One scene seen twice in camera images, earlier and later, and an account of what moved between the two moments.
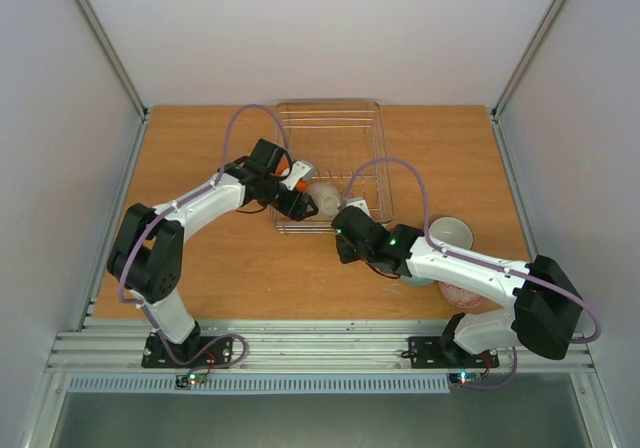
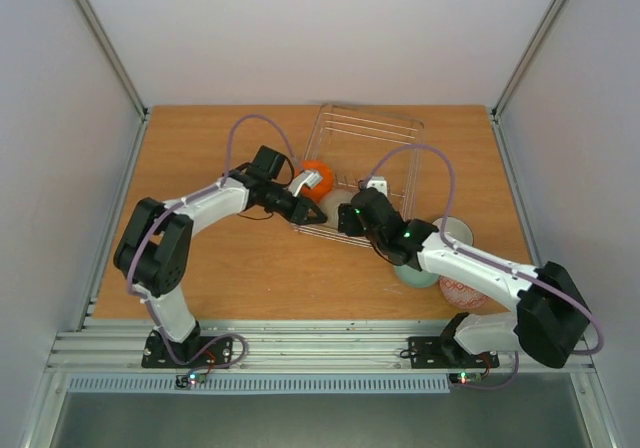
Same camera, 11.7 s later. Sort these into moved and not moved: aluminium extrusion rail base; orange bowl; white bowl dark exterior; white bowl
Moved: orange bowl
Not moved: aluminium extrusion rail base; white bowl; white bowl dark exterior
